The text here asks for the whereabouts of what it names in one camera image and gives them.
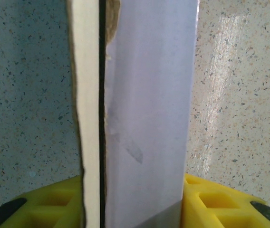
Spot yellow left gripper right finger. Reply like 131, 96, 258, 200
183, 172, 270, 228

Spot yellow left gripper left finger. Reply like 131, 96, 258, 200
0, 174, 85, 228

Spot lavender paper box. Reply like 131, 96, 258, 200
66, 0, 200, 228

